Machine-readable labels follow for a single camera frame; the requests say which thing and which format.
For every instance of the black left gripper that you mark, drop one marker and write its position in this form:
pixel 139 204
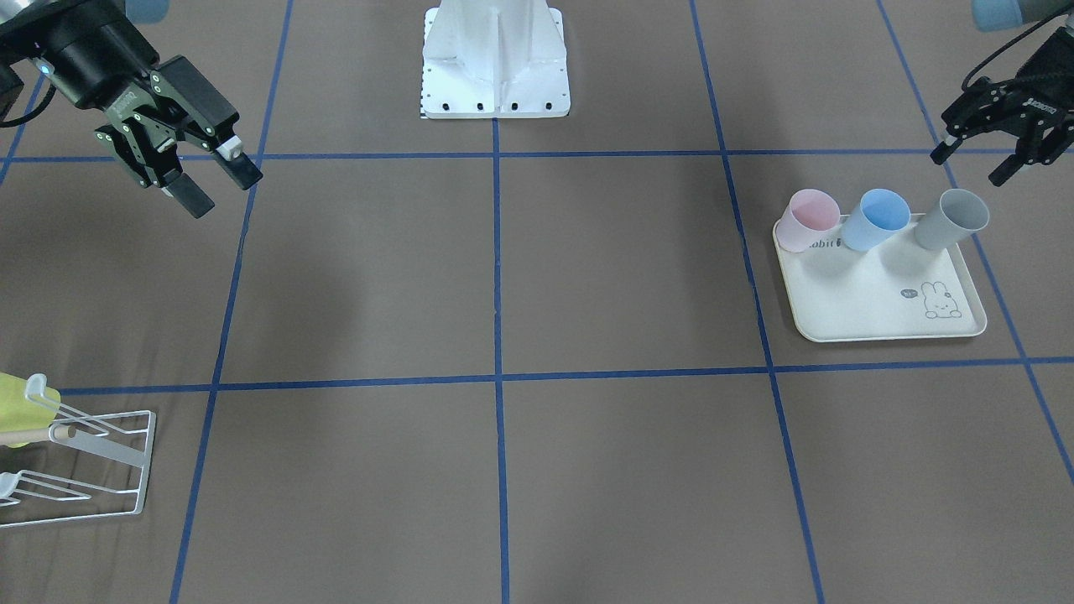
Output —
pixel 1043 65

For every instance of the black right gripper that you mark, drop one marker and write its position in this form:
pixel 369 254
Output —
pixel 94 60

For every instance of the grey plastic cup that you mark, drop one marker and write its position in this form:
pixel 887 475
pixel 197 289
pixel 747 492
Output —
pixel 957 215

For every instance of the blue plastic cup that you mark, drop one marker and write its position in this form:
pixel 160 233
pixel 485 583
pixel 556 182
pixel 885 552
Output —
pixel 880 214

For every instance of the yellow plastic cup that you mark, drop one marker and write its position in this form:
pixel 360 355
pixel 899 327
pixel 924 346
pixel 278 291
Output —
pixel 28 408

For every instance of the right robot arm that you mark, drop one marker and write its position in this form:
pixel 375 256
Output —
pixel 143 7

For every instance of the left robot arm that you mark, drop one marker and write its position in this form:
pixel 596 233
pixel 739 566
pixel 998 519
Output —
pixel 992 16

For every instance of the pink plastic cup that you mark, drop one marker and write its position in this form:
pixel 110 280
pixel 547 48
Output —
pixel 810 214

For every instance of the cream serving tray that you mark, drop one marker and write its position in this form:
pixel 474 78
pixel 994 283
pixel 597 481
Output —
pixel 897 291

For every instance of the white wire cup rack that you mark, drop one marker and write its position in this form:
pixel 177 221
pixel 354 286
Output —
pixel 95 465

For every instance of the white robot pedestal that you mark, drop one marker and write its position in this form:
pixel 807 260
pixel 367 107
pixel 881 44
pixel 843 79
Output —
pixel 494 59

